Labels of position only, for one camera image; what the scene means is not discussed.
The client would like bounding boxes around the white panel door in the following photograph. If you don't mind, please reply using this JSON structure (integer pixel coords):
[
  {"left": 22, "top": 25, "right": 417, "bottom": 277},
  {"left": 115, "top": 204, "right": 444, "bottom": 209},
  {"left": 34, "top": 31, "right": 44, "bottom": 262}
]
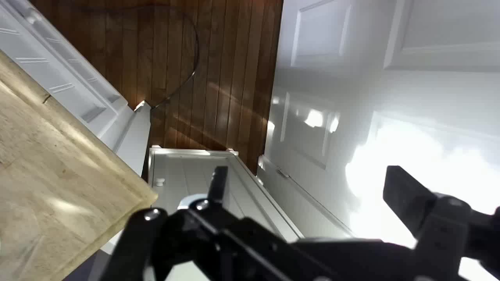
[{"left": 255, "top": 0, "right": 500, "bottom": 281}]

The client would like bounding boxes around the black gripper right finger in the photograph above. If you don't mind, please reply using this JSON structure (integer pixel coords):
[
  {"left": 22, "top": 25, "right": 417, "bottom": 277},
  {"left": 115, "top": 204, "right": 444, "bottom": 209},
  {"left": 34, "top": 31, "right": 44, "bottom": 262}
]
[{"left": 383, "top": 163, "right": 500, "bottom": 281}]

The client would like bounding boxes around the black floor cable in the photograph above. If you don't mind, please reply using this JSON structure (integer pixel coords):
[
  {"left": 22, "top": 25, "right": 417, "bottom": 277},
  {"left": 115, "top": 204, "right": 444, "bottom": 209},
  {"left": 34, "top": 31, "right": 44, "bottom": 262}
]
[{"left": 148, "top": 4, "right": 201, "bottom": 109}]

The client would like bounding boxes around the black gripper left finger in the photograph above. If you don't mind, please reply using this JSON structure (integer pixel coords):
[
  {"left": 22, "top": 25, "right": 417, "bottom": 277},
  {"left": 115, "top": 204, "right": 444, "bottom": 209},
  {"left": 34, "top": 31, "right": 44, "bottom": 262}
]
[{"left": 100, "top": 165, "right": 325, "bottom": 281}]

